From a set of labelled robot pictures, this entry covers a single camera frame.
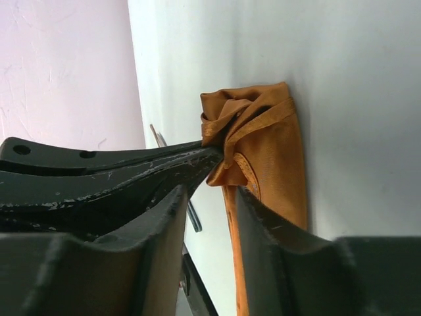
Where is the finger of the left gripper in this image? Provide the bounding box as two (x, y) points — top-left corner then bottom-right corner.
(1, 147), (222, 242)
(1, 137), (201, 176)

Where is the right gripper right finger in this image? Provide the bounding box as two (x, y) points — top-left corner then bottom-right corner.
(236, 187), (420, 315)

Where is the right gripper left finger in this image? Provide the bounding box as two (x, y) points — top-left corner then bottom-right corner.
(1, 186), (187, 315)

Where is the orange cloth napkin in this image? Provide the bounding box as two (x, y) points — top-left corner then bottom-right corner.
(201, 82), (308, 315)

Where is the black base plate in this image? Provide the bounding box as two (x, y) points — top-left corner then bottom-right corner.
(180, 253), (218, 316)

